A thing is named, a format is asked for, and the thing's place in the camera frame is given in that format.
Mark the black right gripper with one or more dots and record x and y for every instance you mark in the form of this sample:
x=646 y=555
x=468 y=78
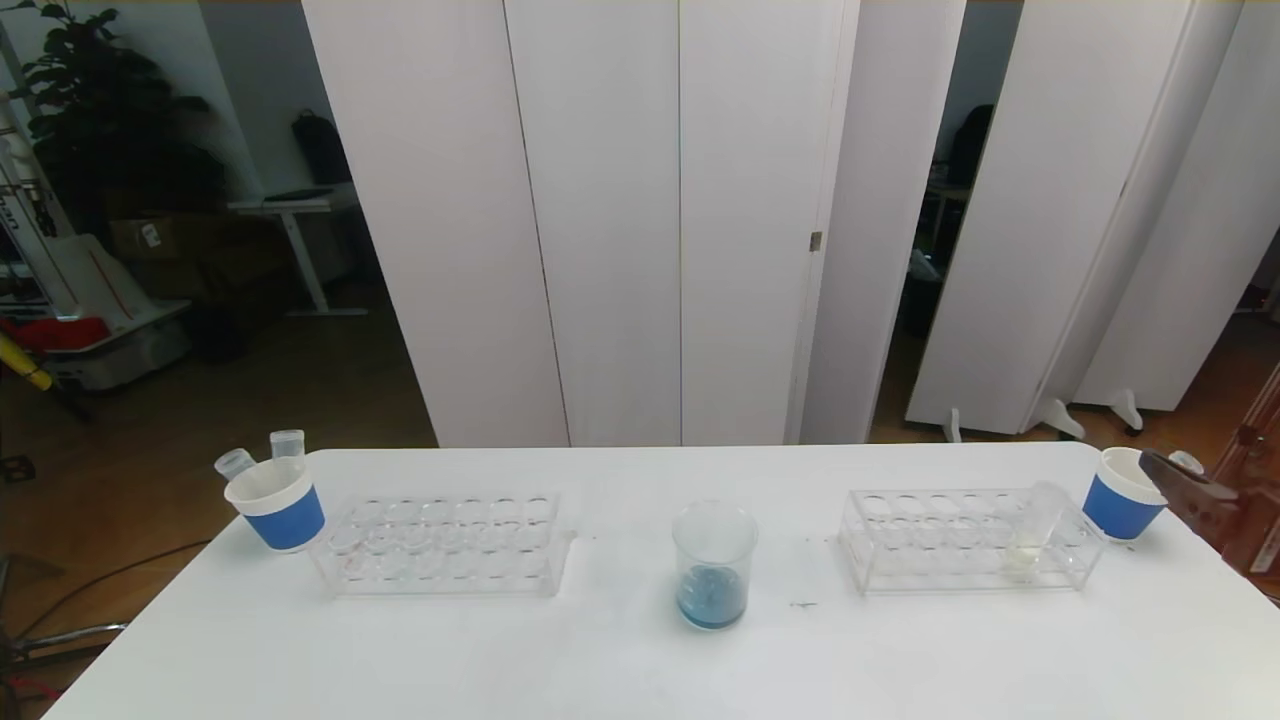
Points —
x=1255 y=530

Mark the clear plastic test tube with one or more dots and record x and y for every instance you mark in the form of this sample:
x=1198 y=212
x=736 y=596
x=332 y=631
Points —
x=1187 y=460

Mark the test tube with yellowish liquid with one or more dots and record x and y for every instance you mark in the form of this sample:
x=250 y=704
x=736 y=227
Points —
x=1028 y=548

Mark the test tube with red liquid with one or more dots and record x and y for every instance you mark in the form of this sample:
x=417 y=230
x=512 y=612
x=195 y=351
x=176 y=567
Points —
x=287 y=443

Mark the test tube with blue liquid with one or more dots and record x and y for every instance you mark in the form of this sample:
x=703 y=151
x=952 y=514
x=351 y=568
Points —
x=234 y=462

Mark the clear acrylic test tube rack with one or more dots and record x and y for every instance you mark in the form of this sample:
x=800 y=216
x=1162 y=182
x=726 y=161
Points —
x=450 y=560
x=960 y=560

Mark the clear glass beaker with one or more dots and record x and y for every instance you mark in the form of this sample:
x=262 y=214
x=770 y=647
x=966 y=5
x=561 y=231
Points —
x=712 y=595

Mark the blue and white paper cup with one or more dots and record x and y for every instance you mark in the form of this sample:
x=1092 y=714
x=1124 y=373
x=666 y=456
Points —
x=1118 y=507
x=285 y=518

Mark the white folding partition with feet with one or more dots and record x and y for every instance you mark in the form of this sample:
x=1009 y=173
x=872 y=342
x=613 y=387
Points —
x=1050 y=200

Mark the black chair behind partitions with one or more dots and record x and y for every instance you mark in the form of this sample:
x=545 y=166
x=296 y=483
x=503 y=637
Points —
x=970 y=145

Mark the white folding partition with hinge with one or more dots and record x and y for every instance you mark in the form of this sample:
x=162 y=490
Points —
x=600 y=200

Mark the black backpack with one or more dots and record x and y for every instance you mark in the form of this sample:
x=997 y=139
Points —
x=320 y=150

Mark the white standing desk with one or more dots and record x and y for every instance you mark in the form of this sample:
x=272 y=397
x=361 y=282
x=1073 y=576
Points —
x=295 y=205

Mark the black floor bin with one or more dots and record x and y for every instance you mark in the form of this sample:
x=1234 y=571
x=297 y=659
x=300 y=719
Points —
x=215 y=330

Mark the brown cardboard box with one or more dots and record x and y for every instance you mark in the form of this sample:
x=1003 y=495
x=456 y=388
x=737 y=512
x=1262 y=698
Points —
x=150 y=238

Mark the white machine base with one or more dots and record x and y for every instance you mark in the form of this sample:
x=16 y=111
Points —
x=85 y=290

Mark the dark green potted plant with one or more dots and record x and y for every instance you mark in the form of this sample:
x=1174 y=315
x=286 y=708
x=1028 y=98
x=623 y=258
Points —
x=110 y=120

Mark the red plastic part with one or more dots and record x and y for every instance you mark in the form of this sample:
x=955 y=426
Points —
x=55 y=333

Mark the black floor power strip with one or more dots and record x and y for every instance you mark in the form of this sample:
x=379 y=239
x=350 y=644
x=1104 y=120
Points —
x=15 y=468

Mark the grey metal frame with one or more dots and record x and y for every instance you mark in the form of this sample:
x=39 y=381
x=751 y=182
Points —
x=60 y=638

